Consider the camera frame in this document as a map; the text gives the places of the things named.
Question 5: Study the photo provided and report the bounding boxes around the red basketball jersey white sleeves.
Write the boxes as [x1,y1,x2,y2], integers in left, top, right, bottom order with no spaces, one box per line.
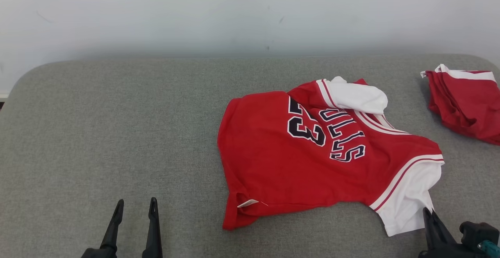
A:
[217,76,445,237]

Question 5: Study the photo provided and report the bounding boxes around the teal cable connector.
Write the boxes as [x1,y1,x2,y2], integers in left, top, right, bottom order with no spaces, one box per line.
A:
[477,240,500,258]

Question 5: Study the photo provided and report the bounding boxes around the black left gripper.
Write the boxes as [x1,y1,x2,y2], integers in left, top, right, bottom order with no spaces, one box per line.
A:
[81,197,163,258]

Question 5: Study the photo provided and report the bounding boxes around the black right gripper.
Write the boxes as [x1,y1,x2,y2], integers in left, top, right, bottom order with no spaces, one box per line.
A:
[419,207,487,258]

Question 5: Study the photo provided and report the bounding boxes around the red shorts white trim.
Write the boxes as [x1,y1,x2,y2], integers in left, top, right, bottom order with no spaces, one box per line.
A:
[420,64,500,146]

